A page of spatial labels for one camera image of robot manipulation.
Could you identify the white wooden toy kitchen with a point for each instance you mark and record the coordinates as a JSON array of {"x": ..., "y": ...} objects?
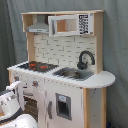
[{"x": 64, "y": 51}]

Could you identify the left red stove knob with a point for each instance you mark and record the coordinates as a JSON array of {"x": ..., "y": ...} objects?
[{"x": 16, "y": 78}]

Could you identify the white microwave door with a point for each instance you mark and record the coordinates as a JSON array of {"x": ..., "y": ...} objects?
[{"x": 69, "y": 25}]

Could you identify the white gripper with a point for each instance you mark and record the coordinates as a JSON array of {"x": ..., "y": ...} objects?
[{"x": 11, "y": 99}]

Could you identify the white fridge cabinet door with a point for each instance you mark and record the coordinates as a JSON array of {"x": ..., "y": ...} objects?
[{"x": 65, "y": 108}]

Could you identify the white oven door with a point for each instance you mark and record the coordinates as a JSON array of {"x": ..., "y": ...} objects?
[{"x": 35, "y": 106}]

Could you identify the red stove knob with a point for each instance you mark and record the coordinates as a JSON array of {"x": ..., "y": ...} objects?
[
  {"x": 35, "y": 84},
  {"x": 16, "y": 78}
]

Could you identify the black toy faucet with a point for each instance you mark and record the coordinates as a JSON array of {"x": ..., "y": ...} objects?
[{"x": 83, "y": 63}]

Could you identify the right red stove knob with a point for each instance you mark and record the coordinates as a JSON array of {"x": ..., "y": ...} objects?
[{"x": 35, "y": 84}]

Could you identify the grey range hood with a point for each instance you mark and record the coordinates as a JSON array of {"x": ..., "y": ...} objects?
[{"x": 39, "y": 25}]

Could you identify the black stovetop red burners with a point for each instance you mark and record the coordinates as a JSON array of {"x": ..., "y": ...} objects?
[{"x": 38, "y": 66}]

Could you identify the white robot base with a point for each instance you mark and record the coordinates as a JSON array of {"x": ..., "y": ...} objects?
[{"x": 23, "y": 121}]

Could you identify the grey metal sink basin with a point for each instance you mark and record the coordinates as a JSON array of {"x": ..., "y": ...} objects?
[{"x": 73, "y": 73}]

